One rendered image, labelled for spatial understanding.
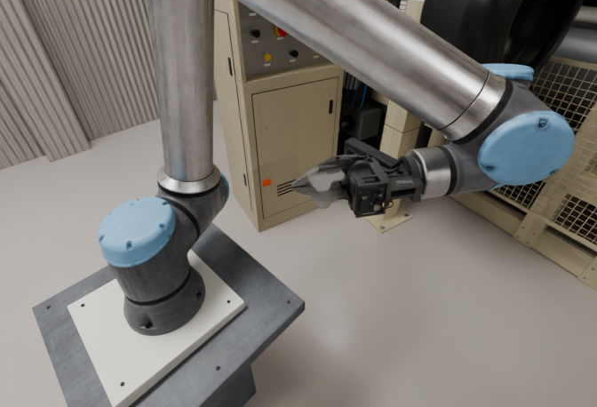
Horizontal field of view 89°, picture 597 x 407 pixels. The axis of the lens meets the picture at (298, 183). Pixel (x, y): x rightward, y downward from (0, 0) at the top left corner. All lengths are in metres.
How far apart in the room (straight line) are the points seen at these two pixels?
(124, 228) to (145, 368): 0.30
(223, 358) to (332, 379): 0.70
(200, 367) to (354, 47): 0.70
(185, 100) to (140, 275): 0.36
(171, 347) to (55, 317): 0.34
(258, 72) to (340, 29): 1.08
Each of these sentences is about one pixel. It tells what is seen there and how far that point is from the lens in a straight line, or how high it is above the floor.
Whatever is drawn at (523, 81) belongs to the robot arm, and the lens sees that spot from 0.55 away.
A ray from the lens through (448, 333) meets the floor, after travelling 1.62.
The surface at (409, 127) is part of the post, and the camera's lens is 1.63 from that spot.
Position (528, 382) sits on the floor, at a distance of 1.66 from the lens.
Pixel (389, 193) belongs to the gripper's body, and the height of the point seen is 1.02.
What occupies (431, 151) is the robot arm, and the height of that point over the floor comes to 1.06.
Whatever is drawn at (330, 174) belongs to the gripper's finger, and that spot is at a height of 1.02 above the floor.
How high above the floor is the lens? 1.32
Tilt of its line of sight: 37 degrees down
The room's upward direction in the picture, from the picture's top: straight up
